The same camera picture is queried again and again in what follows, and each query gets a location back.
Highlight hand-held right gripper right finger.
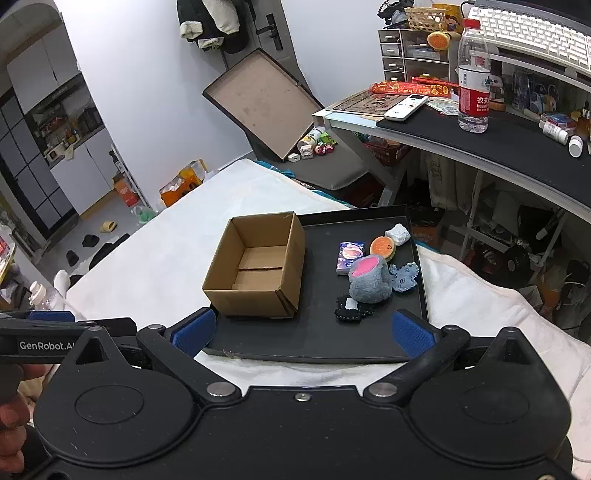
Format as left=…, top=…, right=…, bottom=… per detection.
left=364, top=310, right=533, bottom=400

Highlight grey drawer organizer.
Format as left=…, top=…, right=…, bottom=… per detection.
left=378, top=25, right=462, bottom=86

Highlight white keyboard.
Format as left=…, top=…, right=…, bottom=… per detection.
left=468, top=0, right=591, bottom=75

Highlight white desk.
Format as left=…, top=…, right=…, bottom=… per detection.
left=312, top=88, right=591, bottom=287

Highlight small orange box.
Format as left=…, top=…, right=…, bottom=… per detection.
left=113, top=178, right=139, bottom=207

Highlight black tray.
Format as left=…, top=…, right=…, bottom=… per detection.
left=203, top=204, right=431, bottom=363

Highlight white remote control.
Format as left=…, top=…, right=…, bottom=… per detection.
left=384, top=95, right=429, bottom=123

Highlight denim plush toy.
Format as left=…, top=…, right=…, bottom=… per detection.
left=388, top=262, right=420, bottom=293

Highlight clear water bottle red label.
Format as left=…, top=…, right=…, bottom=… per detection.
left=457, top=18, right=491, bottom=134

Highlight orange carton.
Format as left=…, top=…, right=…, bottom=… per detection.
left=159, top=160, right=208, bottom=207

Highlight black stitched plush toy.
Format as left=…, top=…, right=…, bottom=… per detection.
left=334, top=294, right=375, bottom=321

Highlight brown cardboard box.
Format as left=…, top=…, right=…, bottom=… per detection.
left=202, top=211, right=306, bottom=319

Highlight grey and pink plush toy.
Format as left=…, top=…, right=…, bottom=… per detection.
left=348, top=255, right=394, bottom=304

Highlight small purple card box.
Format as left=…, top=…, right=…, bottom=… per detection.
left=336, top=241, right=366, bottom=276

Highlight black door handle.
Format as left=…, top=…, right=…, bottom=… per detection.
left=257, top=14, right=283, bottom=51

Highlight person's left hand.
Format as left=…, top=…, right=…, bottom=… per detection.
left=0, top=364, right=59, bottom=467

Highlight panda figurine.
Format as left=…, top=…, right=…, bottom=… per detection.
left=488, top=62, right=509, bottom=112

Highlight beige tote bag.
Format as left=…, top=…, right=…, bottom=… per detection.
left=425, top=152, right=458, bottom=208

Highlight hanging clothes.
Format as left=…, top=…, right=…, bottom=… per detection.
left=177, top=0, right=252, bottom=54

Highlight white kitchen cabinet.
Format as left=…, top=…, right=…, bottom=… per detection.
left=7, top=34, right=116, bottom=217

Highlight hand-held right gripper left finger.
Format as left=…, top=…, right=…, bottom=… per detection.
left=71, top=308, right=243, bottom=403

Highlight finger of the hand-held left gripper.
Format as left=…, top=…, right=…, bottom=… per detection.
left=0, top=310, right=77, bottom=324

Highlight red snack packet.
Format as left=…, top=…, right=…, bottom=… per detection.
left=369, top=80, right=460, bottom=96

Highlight wooden picture board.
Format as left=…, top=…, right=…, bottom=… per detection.
left=325, top=90, right=416, bottom=119

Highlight brown framed board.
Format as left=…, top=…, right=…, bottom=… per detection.
left=202, top=47, right=319, bottom=161

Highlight black desk mat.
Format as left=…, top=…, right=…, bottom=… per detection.
left=375, top=99, right=591, bottom=209

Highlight orange slice plush toy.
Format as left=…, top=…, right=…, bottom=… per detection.
left=369, top=235, right=396, bottom=262

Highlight red plastic basket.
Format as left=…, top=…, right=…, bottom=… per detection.
left=365, top=141, right=411, bottom=167

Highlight white crumpled packet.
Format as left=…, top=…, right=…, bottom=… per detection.
left=385, top=223, right=411, bottom=246

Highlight dark grey bench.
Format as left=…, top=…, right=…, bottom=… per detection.
left=259, top=152, right=370, bottom=192

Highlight woven basket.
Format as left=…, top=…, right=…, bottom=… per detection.
left=404, top=6, right=448, bottom=32

